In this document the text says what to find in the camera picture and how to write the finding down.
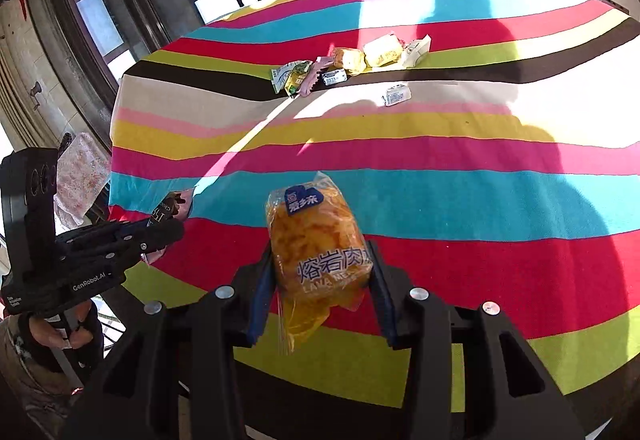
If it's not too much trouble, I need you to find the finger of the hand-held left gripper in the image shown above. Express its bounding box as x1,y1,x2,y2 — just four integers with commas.
55,218,173,252
61,221,186,279

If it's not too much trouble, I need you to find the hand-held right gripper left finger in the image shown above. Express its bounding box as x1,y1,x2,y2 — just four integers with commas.
62,240,276,440

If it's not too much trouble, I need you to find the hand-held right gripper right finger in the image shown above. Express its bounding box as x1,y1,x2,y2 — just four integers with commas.
367,240,586,440

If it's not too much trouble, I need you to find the lilac packet with dark print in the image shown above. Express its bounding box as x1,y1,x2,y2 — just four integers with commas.
144,189,197,266

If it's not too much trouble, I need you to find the orange bread packet blue label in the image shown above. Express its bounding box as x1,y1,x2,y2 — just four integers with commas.
265,171,373,356

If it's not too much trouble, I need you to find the person's left forearm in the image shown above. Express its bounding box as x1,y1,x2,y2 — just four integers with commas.
0,320,83,416

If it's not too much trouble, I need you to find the person's left hand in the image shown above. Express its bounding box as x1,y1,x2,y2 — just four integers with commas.
20,302,98,353

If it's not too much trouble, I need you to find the floral cloth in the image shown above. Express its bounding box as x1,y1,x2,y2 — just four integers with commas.
54,132,112,228

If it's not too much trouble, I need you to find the striped colourful cloth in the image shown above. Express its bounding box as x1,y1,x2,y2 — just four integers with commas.
107,0,640,440

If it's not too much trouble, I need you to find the white packet with black text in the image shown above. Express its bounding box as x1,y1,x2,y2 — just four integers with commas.
382,85,412,107

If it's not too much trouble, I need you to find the orange yellow snack packet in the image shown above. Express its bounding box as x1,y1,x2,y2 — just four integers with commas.
332,47,367,76

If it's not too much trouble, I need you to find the white bread packet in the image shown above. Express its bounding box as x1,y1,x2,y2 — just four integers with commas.
400,34,432,69

